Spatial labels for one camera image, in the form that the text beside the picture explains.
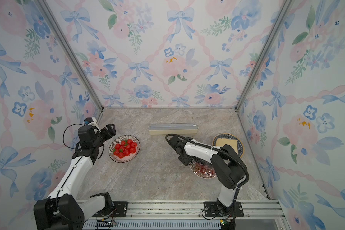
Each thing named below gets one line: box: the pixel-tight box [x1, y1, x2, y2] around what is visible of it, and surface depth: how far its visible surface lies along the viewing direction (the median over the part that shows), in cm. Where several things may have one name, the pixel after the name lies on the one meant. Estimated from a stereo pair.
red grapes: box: [194, 162, 216, 176], surface depth 85 cm
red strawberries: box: [112, 138, 138, 159], surface depth 95 cm
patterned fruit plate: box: [189, 159, 217, 179], surface depth 85 cm
